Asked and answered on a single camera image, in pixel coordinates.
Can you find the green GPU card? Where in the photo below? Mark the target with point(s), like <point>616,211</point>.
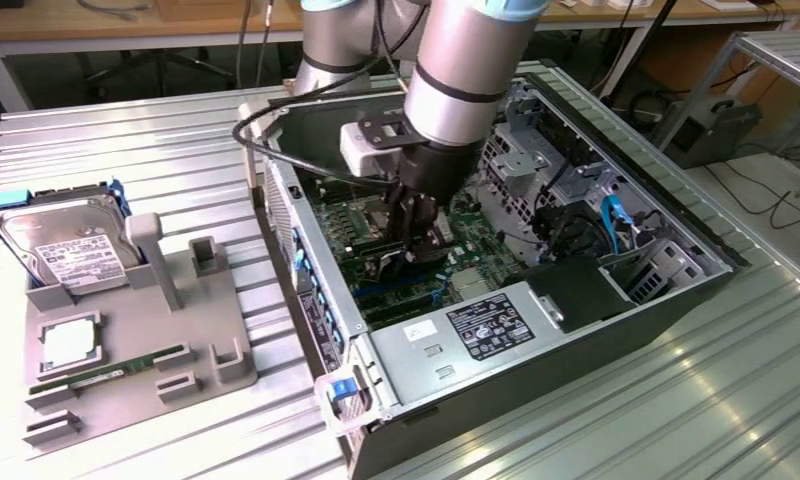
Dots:
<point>429,250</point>

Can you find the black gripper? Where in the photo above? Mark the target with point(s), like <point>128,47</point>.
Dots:
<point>443,172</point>

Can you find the grey parts rack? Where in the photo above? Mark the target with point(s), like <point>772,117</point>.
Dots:
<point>140,340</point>

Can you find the black plastic shroud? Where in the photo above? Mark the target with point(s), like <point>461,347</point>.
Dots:
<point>574,295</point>

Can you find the black expansion slot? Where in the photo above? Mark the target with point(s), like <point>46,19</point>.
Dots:
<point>400,311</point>

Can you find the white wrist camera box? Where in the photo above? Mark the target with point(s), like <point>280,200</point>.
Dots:
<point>367,155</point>

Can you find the blue expansion slot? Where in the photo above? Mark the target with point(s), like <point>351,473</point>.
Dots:
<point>376,291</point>

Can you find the hard disk with blue caddy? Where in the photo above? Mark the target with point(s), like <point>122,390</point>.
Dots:
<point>60,235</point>

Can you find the grey metal frame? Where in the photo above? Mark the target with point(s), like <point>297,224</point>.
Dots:
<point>774,55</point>

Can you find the silver power supply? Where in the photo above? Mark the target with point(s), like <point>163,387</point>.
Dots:
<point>427,365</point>

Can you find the black open PC case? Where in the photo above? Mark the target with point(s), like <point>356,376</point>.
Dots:
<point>574,375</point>

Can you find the silver metal drive cage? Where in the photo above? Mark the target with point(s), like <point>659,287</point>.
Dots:
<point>527,165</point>

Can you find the silver CPU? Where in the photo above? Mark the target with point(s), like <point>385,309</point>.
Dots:
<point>72,344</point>

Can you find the wooden desk white frame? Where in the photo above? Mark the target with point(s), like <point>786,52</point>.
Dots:
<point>674,12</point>
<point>106,32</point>

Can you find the white bracket with blue clip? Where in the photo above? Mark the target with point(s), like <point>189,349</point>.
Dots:
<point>343,405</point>

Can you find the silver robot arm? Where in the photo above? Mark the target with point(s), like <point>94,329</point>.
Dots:
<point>453,75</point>

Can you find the black office chair base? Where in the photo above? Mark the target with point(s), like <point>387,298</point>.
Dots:
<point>160,65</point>

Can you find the silver chipset heatsink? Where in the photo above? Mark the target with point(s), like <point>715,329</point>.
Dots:
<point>473,286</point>

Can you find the black box device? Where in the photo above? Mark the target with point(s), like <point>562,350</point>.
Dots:
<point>720,132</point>

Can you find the green motherboard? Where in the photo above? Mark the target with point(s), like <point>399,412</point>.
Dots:
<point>480,240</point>

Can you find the green RAM stick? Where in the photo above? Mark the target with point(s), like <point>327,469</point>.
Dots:
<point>100,372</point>

